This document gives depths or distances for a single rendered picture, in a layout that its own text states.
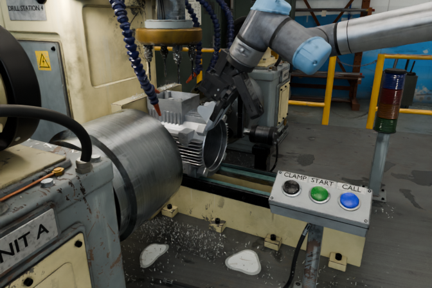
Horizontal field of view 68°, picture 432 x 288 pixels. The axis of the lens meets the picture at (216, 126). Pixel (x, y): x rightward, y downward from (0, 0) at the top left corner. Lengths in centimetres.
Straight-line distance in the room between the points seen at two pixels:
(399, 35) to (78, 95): 78
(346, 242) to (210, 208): 36
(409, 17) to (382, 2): 515
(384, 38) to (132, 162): 57
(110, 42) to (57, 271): 69
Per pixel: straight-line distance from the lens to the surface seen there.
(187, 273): 82
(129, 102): 90
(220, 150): 99
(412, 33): 76
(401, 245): 101
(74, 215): 50
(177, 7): 88
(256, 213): 88
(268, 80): 127
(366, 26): 77
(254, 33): 71
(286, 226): 87
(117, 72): 104
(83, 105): 95
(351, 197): 60
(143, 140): 65
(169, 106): 90
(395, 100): 107
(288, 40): 68
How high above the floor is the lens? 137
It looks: 19 degrees down
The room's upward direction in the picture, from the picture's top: straight up
